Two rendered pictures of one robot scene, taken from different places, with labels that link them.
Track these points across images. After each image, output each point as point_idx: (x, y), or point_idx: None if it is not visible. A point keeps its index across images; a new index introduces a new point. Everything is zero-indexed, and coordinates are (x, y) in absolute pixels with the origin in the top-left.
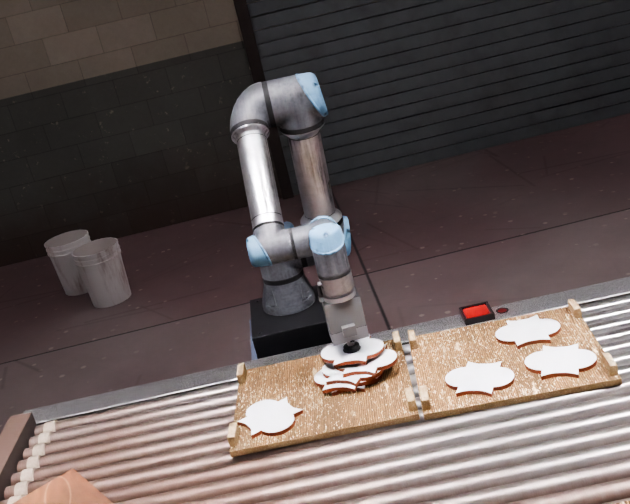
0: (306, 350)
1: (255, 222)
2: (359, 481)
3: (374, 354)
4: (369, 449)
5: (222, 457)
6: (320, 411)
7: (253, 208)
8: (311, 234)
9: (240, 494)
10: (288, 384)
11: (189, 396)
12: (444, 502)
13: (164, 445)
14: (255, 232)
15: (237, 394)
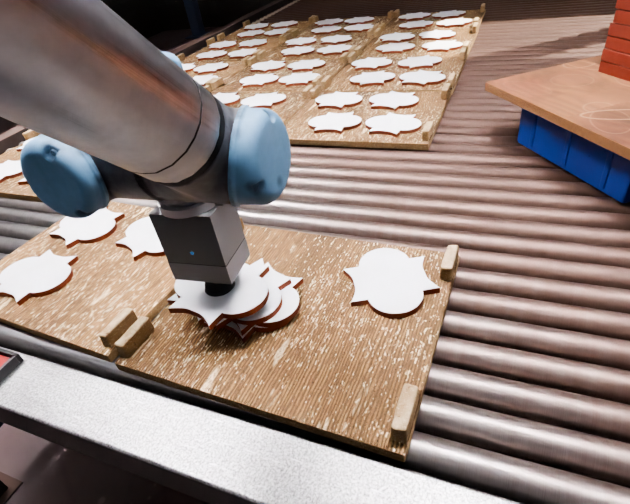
0: (238, 479)
1: (204, 88)
2: (339, 195)
3: None
4: (309, 217)
5: (471, 269)
6: (323, 267)
7: (168, 57)
8: (173, 56)
9: (454, 215)
10: (333, 344)
11: (543, 467)
12: (297, 165)
13: (576, 332)
14: (226, 110)
15: (427, 368)
